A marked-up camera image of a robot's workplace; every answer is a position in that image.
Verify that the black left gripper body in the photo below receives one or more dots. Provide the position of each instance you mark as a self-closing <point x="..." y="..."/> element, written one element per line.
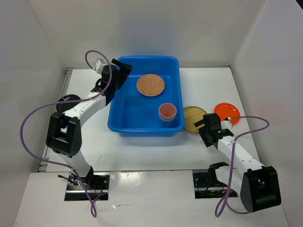
<point x="115" y="87"/>

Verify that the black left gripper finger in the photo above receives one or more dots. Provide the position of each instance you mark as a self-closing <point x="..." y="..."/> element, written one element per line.
<point x="125" y="69"/>
<point x="121" y="78"/>

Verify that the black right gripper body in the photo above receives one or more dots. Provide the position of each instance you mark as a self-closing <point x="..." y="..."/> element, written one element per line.
<point x="203" y="131"/>

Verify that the light woven bamboo tray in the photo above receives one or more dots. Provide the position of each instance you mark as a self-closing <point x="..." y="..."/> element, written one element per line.
<point x="192" y="115"/>

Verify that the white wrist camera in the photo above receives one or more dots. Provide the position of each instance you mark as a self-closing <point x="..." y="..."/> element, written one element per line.
<point x="226" y="123"/>
<point x="99" y="65"/>

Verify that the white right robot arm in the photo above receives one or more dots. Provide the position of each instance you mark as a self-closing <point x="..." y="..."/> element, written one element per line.
<point x="256" y="184"/>

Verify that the orange woven bamboo tray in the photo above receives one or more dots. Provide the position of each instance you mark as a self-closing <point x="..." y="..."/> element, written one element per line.
<point x="150" y="85"/>

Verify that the pink plastic cup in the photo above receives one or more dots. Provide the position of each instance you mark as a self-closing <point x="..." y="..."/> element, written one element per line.
<point x="167" y="112"/>

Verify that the black round plate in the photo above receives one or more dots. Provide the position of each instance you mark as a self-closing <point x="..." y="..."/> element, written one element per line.
<point x="67" y="106"/>

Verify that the orange plastic bowl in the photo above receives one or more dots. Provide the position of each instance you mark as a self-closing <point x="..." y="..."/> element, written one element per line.
<point x="226" y="110"/>

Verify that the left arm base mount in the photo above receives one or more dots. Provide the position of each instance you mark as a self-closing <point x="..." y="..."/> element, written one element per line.
<point x="98" y="190"/>

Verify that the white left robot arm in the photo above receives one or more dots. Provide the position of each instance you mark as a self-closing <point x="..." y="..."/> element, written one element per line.
<point x="99" y="97"/>

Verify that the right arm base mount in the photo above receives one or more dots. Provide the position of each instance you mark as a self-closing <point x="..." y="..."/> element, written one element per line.
<point x="204" y="188"/>

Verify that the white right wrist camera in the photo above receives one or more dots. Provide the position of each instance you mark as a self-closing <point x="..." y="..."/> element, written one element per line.
<point x="226" y="123"/>

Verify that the blue plastic bin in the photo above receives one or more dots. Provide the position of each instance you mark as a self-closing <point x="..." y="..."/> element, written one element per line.
<point x="133" y="114"/>

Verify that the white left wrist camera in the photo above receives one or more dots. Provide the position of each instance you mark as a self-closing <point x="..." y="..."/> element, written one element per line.
<point x="99" y="65"/>

